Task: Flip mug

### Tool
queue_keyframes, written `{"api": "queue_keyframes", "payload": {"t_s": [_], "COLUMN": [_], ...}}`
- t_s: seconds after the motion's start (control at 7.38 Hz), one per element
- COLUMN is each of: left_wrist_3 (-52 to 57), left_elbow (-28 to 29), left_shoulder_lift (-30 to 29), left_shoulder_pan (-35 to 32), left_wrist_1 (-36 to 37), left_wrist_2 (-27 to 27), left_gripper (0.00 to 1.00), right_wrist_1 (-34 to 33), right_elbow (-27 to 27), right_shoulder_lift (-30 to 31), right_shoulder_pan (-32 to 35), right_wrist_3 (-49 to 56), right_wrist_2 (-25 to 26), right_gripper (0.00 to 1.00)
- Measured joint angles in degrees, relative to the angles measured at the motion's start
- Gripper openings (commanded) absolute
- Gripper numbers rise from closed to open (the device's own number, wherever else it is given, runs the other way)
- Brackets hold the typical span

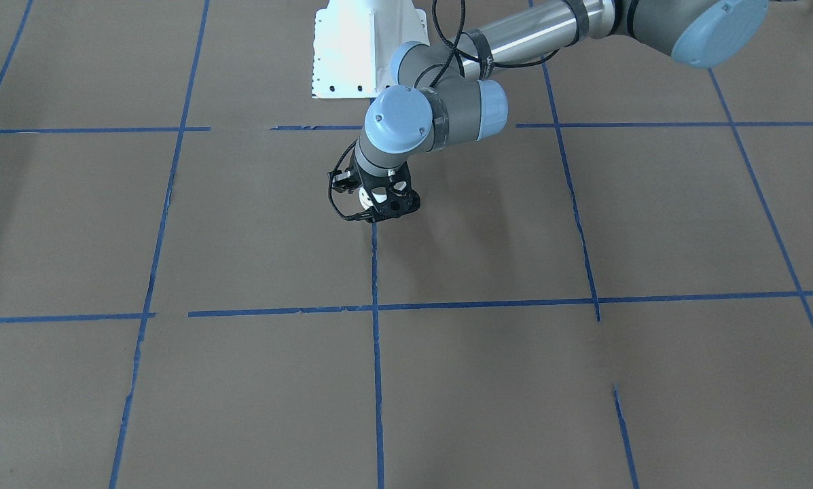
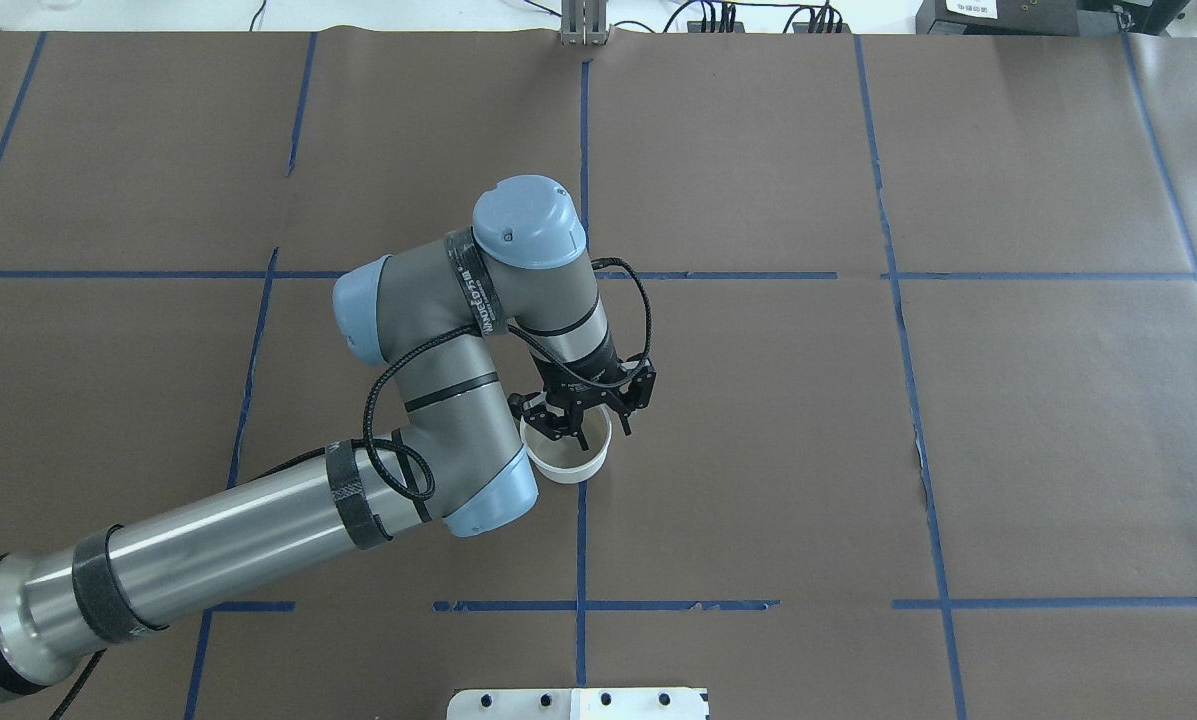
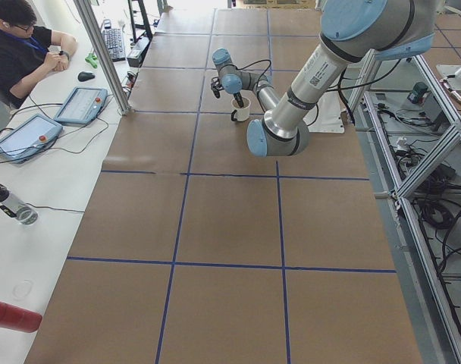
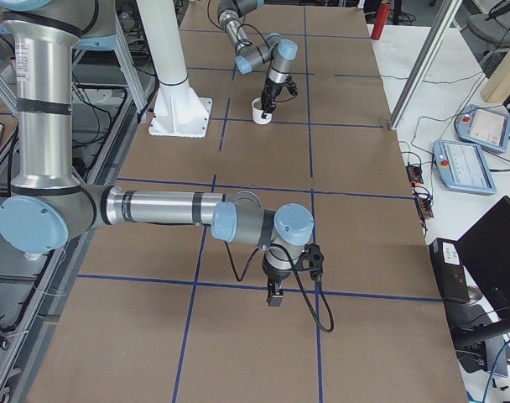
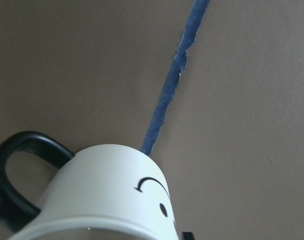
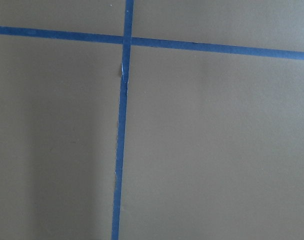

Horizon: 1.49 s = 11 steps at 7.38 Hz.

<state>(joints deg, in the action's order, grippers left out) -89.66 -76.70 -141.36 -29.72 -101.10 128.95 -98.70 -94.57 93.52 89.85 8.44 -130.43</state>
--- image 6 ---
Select brown paper table cover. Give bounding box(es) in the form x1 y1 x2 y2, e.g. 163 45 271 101
0 0 304 240

